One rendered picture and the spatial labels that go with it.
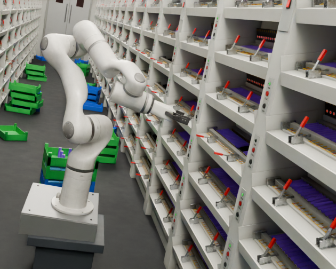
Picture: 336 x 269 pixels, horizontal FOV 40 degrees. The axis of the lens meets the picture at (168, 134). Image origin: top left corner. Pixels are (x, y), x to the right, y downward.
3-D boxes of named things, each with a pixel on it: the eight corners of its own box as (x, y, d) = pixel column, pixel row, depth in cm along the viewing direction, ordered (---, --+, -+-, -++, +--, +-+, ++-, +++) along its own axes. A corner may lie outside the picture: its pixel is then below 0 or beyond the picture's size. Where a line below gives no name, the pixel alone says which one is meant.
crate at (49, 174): (45, 179, 268) (46, 166, 267) (41, 167, 286) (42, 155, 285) (95, 181, 280) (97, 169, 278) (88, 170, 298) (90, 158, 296)
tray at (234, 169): (241, 188, 168) (241, 164, 166) (197, 142, 226) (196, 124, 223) (293, 181, 172) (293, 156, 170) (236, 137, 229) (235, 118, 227)
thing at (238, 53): (268, 80, 160) (268, 40, 156) (214, 61, 217) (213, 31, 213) (321, 74, 163) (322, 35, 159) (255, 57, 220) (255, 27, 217)
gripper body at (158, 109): (142, 110, 189) (166, 119, 193) (145, 115, 180) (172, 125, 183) (149, 93, 188) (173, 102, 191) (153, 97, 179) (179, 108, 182)
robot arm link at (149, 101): (136, 109, 188) (143, 112, 189) (140, 114, 180) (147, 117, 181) (144, 90, 187) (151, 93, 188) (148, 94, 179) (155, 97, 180)
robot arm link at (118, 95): (148, 86, 183) (139, 101, 189) (117, 74, 179) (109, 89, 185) (146, 101, 177) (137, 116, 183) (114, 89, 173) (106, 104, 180)
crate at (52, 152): (46, 166, 267) (48, 152, 265) (42, 155, 285) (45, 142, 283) (97, 169, 278) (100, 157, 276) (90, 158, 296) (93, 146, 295)
